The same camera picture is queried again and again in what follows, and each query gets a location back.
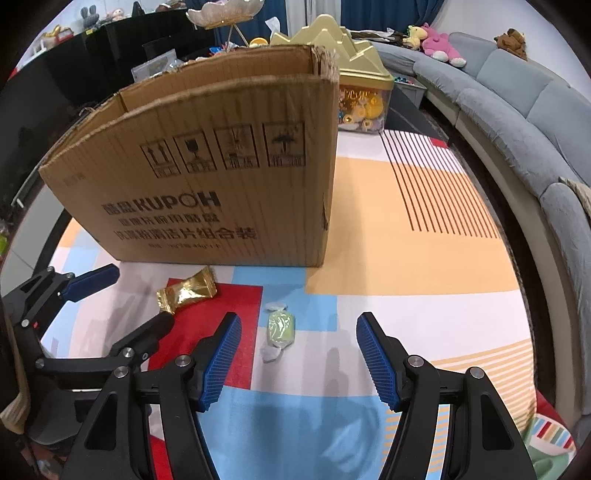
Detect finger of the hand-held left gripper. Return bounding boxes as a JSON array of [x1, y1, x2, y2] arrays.
[[2, 264, 120, 333], [34, 313, 175, 374]]

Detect gold mountain-lid tin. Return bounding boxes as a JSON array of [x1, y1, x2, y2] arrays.
[[270, 14, 395, 134]]

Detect brown plush toy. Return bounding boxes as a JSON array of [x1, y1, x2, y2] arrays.
[[495, 28, 528, 61]]

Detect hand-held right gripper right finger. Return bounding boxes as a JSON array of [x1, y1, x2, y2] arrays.
[[355, 311, 539, 480]]

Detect grey storage bin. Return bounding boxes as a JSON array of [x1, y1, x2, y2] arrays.
[[392, 76, 428, 109]]

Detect black piano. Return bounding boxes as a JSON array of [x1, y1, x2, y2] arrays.
[[85, 9, 208, 93]]

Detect beige quilted jacket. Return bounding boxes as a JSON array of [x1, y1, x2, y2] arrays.
[[558, 176, 591, 208]]

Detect grey sofa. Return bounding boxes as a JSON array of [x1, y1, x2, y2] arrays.
[[351, 32, 591, 416]]

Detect light green candy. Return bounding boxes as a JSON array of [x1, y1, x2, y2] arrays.
[[261, 300, 296, 365]]

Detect dark clothes pile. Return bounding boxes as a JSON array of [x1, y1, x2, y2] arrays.
[[351, 28, 407, 44]]

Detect pink plush toy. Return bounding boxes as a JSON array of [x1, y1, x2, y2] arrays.
[[421, 23, 467, 68]]

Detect person's left forearm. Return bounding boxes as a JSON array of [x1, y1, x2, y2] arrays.
[[0, 388, 31, 437]]

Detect yellow plush toy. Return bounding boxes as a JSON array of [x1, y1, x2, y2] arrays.
[[403, 25, 426, 51]]

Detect silver tiered snack tray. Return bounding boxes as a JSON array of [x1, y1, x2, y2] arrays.
[[186, 0, 267, 47]]

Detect black television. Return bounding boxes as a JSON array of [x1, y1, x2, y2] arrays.
[[0, 55, 107, 208]]

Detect brown cardboard box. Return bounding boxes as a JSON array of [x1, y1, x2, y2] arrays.
[[39, 44, 341, 268]]

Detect colourful patchwork tablecloth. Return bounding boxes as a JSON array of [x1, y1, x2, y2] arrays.
[[41, 129, 583, 480]]

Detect blue curtain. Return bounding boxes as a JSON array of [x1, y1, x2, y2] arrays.
[[240, 14, 273, 47], [341, 0, 445, 35]]

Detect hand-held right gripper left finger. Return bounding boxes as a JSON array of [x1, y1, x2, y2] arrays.
[[60, 311, 243, 480]]

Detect gold candy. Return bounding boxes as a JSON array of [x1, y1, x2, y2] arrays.
[[156, 267, 218, 315]]

